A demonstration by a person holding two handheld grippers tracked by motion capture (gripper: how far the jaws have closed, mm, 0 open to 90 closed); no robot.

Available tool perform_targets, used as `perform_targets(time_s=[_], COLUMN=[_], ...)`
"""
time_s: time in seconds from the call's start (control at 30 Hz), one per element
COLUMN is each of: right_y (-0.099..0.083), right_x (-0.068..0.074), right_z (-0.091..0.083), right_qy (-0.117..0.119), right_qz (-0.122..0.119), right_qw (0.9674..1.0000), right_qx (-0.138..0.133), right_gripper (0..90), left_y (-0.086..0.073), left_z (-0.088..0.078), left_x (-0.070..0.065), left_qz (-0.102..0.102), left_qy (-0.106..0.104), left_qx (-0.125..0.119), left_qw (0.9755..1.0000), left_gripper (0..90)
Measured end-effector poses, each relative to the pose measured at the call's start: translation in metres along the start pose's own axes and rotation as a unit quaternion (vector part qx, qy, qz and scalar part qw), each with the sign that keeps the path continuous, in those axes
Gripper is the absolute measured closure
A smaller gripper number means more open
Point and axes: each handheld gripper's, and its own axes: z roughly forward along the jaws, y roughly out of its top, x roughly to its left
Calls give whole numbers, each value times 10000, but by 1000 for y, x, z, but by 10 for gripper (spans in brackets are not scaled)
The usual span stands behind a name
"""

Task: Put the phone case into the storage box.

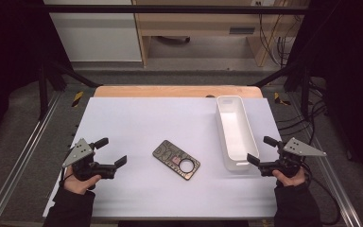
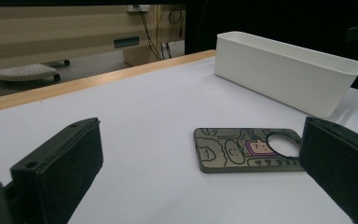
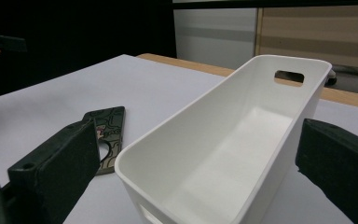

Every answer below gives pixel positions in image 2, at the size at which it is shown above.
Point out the wheeled stand base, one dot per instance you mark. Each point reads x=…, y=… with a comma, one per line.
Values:
x=21, y=72

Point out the white wall socket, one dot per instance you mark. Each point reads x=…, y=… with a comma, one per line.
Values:
x=138, y=8

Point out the white table mat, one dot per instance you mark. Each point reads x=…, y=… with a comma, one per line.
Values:
x=136, y=124

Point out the black curtain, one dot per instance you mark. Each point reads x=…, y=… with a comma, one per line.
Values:
x=261, y=18

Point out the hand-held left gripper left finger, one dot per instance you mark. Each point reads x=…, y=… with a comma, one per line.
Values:
x=59, y=168

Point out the wooden desk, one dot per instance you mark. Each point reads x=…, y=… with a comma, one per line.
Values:
x=59, y=31

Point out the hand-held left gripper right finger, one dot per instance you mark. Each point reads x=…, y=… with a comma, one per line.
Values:
x=341, y=168

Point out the white plastic box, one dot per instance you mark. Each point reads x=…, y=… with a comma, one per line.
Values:
x=276, y=77

